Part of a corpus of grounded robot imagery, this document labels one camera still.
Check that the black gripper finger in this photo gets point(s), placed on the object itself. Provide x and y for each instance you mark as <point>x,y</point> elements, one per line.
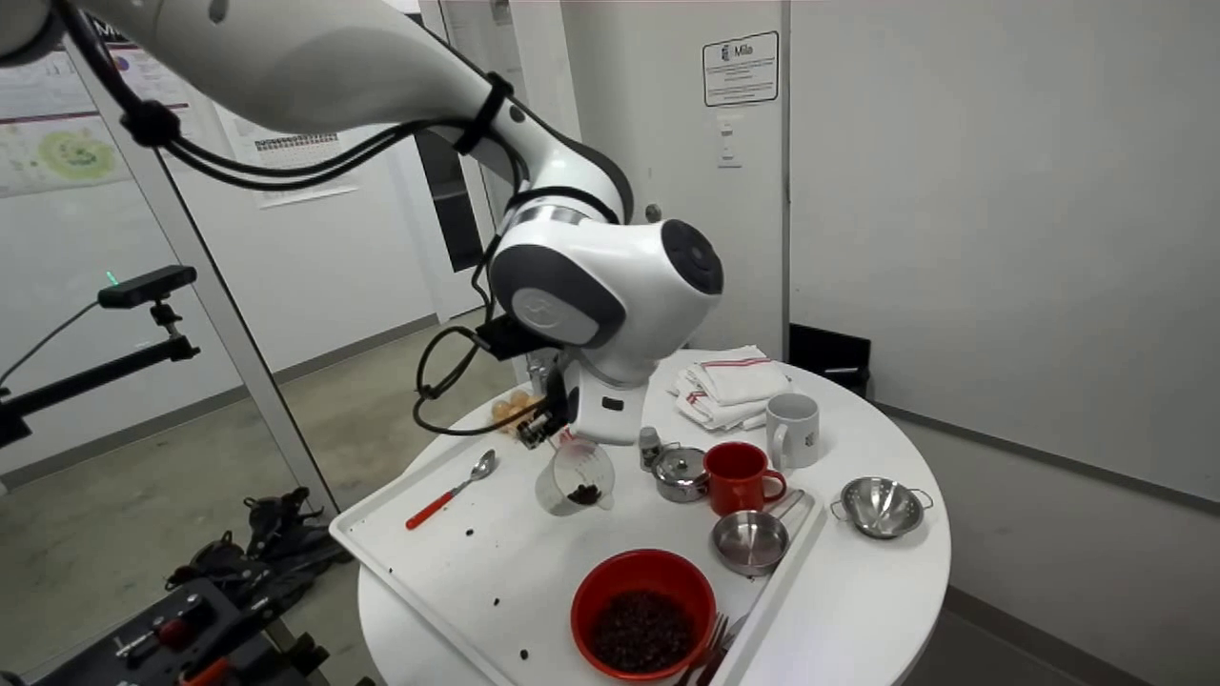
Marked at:
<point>539,426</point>

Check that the steel shaker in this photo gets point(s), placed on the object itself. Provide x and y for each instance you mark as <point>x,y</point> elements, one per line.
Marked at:
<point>650,446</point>

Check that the white cloth red stripes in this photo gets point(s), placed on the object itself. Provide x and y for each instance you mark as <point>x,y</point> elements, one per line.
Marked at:
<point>738,384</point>

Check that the white mug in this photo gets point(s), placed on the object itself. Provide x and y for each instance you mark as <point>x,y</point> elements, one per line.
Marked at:
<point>795,427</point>

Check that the white plastic tray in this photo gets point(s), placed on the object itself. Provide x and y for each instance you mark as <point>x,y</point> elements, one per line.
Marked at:
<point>483,595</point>

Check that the black camera on stand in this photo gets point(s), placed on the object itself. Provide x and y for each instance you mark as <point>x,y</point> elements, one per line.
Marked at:
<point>147,283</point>

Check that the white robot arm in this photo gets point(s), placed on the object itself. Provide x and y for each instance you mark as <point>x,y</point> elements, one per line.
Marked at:
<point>383,62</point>

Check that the red mug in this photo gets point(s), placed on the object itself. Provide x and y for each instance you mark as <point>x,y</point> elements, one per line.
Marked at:
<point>734,482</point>

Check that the black boom stand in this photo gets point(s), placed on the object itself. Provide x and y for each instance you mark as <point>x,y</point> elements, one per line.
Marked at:
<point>88,374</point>

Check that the pale bread roll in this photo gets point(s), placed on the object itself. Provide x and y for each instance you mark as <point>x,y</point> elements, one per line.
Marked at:
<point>514,411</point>

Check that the black box by wall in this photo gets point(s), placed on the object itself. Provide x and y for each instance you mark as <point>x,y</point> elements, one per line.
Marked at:
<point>829,360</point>

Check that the clear plastic jar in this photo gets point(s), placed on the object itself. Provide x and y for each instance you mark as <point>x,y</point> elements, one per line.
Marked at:
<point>574,482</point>

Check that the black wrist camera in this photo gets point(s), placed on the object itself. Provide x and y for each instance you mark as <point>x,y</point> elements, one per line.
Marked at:
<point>507,337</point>

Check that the black equipment on floor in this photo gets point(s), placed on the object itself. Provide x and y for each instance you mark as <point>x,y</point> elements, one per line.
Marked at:
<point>214,610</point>

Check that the white wall sign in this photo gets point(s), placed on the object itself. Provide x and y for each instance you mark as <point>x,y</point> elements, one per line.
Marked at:
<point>743,69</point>

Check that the flat steel dish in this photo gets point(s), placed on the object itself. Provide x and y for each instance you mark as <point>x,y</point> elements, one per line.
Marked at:
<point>675,474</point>

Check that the orange bowl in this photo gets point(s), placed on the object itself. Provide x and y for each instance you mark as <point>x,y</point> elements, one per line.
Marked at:
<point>598,595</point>

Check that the coffee beans heap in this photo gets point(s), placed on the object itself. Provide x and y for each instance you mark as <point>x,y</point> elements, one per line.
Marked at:
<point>642,631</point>

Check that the small steel bowl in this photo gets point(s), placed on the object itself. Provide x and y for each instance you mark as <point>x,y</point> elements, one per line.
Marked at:
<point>749,544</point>

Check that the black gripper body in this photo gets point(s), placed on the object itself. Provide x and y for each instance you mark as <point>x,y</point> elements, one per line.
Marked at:
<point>555,385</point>

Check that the white light switch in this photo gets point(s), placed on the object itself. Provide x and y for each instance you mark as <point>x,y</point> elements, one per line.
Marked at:
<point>729,142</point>

